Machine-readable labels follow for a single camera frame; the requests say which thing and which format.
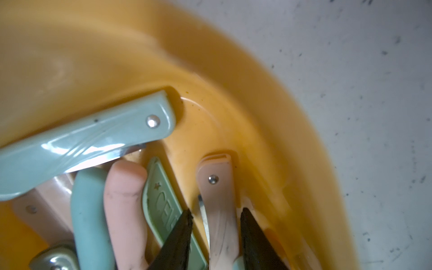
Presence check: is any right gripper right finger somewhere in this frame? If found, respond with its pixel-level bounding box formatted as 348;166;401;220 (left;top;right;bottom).
240;208;289;270

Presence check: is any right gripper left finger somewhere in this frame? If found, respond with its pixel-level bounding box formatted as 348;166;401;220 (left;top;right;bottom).
148;209;193;270

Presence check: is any yellow plastic storage box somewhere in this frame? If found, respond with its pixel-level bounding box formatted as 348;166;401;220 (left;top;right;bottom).
1;1;359;270

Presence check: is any pale pink folding knife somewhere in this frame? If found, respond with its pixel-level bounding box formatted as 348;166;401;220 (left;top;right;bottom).
196;154;240;270

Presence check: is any teal fruit knife in box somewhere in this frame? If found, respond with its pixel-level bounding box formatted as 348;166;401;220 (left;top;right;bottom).
70;168;117;270

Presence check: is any grey folding knife in box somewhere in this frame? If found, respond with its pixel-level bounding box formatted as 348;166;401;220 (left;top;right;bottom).
29;244;80;270

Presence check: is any light teal folding knife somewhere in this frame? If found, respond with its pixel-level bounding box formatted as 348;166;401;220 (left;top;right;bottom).
1;91;176;201

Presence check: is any floral pink table mat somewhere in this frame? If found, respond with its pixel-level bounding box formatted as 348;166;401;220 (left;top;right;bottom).
177;1;432;270

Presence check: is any salmon pink knife handle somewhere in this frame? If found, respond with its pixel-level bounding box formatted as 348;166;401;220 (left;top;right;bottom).
103;160;149;270

